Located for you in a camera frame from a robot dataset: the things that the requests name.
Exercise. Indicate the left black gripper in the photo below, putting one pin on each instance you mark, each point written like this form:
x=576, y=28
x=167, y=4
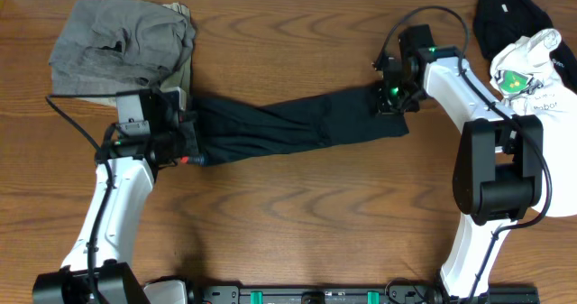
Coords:
x=188, y=128

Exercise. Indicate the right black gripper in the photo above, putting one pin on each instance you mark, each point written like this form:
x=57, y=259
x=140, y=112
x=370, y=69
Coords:
x=384, y=108

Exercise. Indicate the black leggings red waistband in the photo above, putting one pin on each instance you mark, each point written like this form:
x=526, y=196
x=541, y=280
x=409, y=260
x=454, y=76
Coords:
x=229, y=130

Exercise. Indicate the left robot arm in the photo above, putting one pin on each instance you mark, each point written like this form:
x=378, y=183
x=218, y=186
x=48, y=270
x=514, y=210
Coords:
x=154, y=130

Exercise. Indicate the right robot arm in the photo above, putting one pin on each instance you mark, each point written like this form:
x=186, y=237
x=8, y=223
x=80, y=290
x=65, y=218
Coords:
x=497, y=175

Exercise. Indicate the folded beige garment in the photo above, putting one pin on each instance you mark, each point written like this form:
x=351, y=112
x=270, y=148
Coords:
x=180, y=69

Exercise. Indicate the black t-shirt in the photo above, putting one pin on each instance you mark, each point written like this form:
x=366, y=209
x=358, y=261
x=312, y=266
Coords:
x=499, y=23

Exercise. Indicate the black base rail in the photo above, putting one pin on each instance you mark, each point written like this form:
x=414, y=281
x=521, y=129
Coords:
x=395, y=292

